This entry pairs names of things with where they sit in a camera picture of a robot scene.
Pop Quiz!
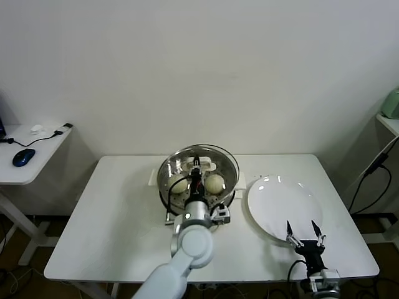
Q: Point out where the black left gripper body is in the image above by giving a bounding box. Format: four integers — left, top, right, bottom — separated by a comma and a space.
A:
186, 177, 208, 203

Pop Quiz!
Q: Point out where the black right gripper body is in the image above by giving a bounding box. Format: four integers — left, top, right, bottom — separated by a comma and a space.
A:
294, 240, 327, 272

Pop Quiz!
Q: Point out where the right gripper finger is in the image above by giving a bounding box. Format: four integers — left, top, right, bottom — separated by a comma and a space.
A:
310, 220, 327, 247
286, 220, 302, 249

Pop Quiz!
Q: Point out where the glass lid with white handle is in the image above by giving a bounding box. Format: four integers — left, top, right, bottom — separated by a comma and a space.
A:
160, 143, 241, 191

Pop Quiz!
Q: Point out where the white steamed baozi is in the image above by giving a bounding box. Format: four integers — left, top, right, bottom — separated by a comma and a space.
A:
204, 174, 225, 194
168, 177, 188, 194

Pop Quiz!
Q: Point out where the stainless steel steamer basket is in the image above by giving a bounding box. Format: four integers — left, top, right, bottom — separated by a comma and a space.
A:
156, 146, 241, 216

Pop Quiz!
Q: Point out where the white round plate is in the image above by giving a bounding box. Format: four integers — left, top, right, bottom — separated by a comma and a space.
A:
246, 175, 324, 249

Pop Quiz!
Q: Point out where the small black adapter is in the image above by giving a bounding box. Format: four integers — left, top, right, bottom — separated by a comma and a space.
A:
52, 123, 73, 137

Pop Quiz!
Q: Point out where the pale green appliance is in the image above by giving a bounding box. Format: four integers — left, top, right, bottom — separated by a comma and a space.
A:
380, 88, 399, 120

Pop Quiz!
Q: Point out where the white standing desk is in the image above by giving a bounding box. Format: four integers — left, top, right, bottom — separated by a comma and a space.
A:
0, 124, 73, 266

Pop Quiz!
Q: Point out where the blue computer mouse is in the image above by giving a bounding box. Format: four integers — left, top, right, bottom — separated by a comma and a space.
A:
11, 148, 36, 168

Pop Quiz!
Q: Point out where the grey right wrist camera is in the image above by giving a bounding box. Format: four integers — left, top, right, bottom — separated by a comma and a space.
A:
308, 268, 341, 288

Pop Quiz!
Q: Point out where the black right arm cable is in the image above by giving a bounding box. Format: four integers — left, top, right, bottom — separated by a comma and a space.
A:
286, 260, 309, 283

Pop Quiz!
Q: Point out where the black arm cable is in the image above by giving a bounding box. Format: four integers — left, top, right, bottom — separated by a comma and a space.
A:
165, 176, 191, 225
286, 260, 309, 283

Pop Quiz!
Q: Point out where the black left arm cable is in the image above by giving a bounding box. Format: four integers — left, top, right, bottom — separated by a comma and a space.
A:
165, 176, 191, 225

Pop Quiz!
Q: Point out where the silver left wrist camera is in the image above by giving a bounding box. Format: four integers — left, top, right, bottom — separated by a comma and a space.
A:
211, 204, 232, 225

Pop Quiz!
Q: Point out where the black power adapter cable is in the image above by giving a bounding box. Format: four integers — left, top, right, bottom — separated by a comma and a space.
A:
347, 151, 392, 214

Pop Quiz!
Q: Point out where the white wall cable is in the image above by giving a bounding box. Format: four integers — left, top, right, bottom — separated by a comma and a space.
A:
363, 136, 399, 171

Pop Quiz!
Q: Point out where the black desk cable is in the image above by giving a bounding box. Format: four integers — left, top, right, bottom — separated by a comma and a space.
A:
0, 132, 62, 148

